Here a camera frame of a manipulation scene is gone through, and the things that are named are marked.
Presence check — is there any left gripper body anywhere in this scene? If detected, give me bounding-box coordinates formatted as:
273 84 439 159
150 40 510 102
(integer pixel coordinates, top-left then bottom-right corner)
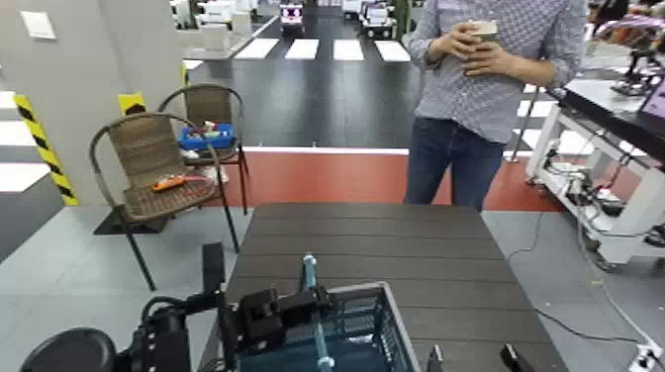
218 288 286 365

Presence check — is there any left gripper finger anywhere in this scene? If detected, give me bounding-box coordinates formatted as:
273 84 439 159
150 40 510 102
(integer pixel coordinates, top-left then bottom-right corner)
282 286 334 326
202 241 227 295

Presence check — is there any drinking cup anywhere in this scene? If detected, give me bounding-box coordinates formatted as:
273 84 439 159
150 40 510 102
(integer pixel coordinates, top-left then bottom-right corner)
467 19 500 44

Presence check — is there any bystander left forearm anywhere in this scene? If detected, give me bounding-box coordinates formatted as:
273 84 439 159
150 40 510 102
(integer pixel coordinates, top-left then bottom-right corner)
506 52 558 88

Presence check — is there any bystander right hand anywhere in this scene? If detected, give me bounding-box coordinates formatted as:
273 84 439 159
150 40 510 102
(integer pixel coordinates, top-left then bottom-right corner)
432 21 474 60

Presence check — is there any bystander left hand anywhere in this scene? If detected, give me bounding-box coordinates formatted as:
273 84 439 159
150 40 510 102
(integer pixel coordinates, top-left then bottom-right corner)
461 41 514 78

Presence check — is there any orange hand tool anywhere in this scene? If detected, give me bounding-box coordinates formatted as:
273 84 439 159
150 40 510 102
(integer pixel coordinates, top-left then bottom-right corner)
151 174 210 194

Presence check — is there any blue plastic bin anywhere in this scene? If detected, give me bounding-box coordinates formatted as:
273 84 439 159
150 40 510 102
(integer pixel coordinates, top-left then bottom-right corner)
178 122 238 152

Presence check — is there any white power strip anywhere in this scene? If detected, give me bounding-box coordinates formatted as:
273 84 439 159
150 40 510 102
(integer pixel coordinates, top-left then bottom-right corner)
627 342 665 372

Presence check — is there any brown wicker chair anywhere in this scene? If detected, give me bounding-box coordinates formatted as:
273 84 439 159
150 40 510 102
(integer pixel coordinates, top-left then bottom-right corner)
89 111 241 292
157 83 250 217

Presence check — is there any yellow black hazard strip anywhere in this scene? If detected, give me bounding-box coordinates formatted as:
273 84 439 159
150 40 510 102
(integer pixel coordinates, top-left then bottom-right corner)
13 93 81 208
117 91 148 117

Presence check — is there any white cart with black top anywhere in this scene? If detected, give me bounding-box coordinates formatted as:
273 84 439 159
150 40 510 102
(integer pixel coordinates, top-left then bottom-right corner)
524 77 665 267

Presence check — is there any white display counter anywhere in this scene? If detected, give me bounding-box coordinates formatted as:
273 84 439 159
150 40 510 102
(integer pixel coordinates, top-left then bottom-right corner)
172 0 262 61

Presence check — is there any person in patterned shirt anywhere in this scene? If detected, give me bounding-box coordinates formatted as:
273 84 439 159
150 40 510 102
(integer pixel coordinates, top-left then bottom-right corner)
404 0 591 213

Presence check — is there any small white vehicle robot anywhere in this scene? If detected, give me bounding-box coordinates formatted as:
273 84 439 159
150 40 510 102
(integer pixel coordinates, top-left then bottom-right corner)
278 3 306 37
360 1 397 40

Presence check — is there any monitor with purple screen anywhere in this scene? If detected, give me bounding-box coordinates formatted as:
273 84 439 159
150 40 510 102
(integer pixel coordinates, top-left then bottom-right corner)
637 77 665 123

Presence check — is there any black floor cable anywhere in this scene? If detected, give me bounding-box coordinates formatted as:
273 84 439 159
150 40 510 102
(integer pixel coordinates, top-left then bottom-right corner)
533 306 644 345

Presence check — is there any white wall switch plate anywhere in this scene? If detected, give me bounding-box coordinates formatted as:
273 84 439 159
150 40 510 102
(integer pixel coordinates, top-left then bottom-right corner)
20 10 57 42

